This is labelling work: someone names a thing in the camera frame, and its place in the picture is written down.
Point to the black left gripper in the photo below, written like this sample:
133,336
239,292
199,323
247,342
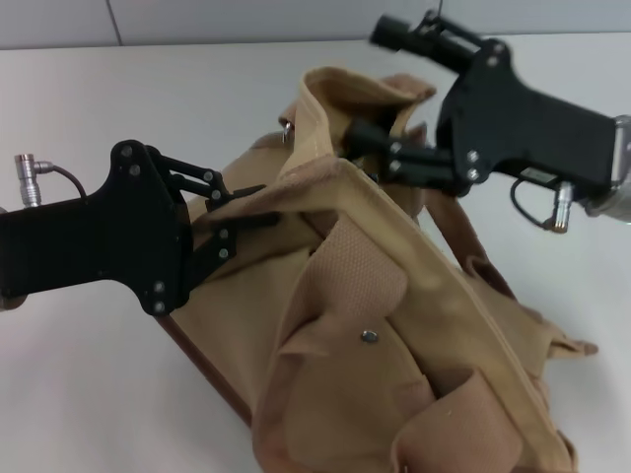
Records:
98,236

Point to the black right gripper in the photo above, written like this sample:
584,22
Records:
493,113

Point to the khaki canvas food bag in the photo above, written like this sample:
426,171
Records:
394,320

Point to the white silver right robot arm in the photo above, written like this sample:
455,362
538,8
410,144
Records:
618,197

